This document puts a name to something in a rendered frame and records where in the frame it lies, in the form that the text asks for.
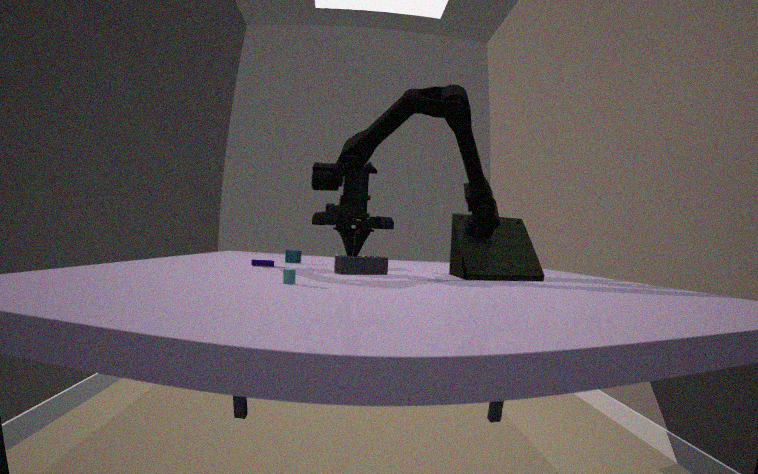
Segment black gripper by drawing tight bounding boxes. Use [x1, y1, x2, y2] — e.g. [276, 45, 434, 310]
[312, 189, 394, 257]

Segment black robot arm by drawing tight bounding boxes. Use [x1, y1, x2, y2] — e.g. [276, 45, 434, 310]
[312, 84, 500, 244]

